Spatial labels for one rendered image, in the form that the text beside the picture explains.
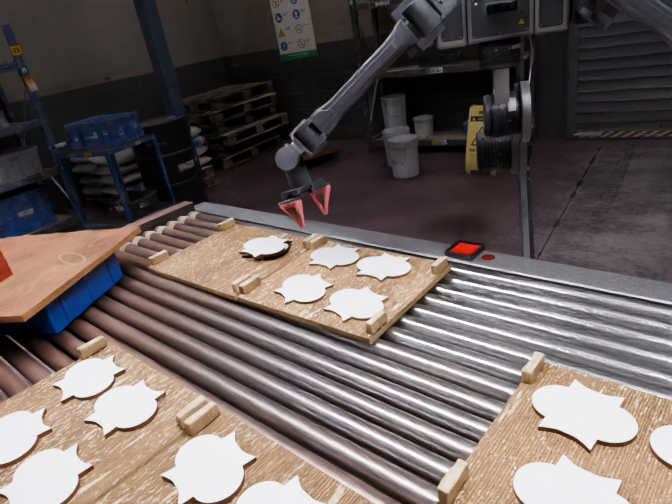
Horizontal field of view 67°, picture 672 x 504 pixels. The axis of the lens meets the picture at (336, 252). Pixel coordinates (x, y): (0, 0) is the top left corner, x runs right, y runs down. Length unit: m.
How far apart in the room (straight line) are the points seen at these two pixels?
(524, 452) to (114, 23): 6.63
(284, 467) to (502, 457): 0.31
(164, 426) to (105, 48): 6.13
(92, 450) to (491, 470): 0.64
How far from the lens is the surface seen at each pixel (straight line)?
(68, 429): 1.08
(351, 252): 1.38
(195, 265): 1.54
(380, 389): 0.94
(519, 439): 0.82
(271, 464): 0.83
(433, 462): 0.81
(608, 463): 0.81
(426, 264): 1.28
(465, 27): 1.80
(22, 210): 5.58
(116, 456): 0.96
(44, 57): 6.47
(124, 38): 7.03
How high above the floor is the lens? 1.52
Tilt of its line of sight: 25 degrees down
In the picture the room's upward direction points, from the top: 10 degrees counter-clockwise
